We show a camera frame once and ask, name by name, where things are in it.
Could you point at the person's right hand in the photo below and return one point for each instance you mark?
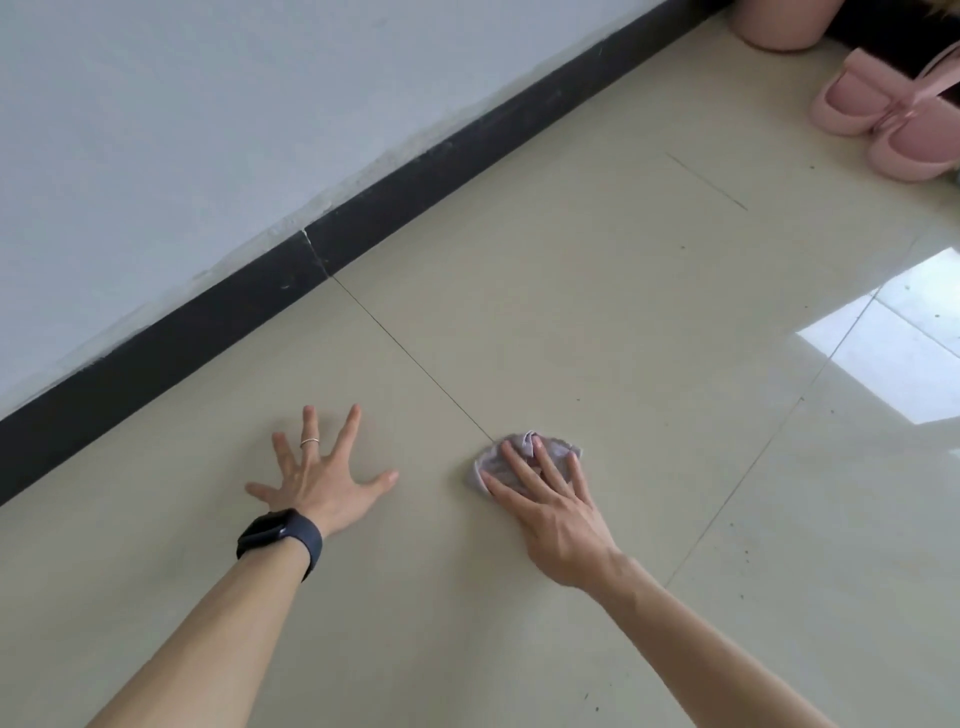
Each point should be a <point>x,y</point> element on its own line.
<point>559,532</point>

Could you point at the person's left hand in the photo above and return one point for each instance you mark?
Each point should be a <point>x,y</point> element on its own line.
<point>322,484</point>

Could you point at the grey rag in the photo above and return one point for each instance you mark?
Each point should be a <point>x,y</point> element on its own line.
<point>555,448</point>

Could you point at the pink pedal resistance band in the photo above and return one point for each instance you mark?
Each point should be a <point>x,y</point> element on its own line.
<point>855,101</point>

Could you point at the pink yoga mat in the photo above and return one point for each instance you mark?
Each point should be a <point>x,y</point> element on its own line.
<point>780,22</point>

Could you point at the person's left forearm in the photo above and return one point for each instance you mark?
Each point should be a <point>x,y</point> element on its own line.
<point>202,645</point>

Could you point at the person's right forearm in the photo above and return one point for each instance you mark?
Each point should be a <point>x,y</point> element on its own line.
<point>705,660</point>

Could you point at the black smartwatch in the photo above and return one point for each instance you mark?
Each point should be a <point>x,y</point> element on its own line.
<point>281,529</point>

